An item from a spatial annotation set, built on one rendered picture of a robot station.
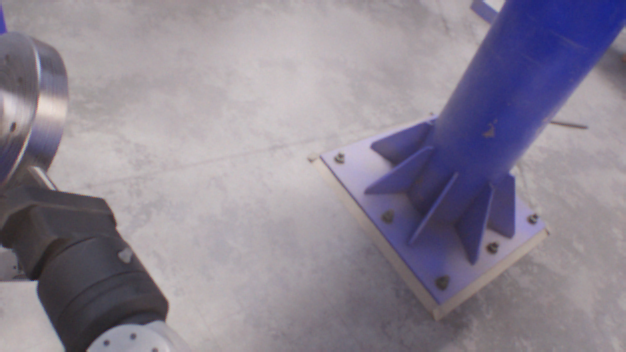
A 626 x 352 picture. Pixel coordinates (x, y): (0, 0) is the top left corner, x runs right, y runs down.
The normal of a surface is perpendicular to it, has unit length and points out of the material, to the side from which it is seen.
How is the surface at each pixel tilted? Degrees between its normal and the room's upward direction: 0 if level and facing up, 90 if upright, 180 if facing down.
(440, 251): 0
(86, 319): 27
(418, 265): 0
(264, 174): 0
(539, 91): 90
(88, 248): 9
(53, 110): 57
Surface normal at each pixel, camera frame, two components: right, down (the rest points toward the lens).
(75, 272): -0.01, -0.57
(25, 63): -0.43, -0.17
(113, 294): 0.24, -0.71
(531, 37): -0.70, 0.40
